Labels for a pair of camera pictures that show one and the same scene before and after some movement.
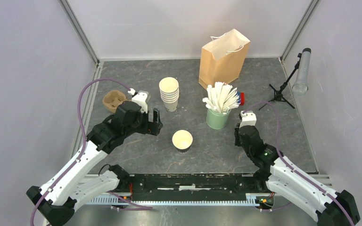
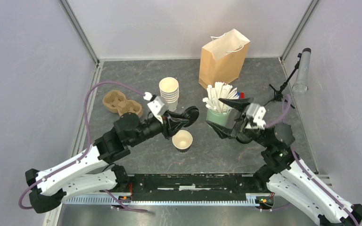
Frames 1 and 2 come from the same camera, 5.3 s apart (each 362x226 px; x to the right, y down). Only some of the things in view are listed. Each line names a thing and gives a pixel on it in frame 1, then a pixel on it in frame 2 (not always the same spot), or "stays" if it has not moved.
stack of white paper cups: (169, 87) stays
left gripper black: (151, 127) -> (171, 125)
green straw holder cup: (217, 120) stays
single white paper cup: (182, 140) stays
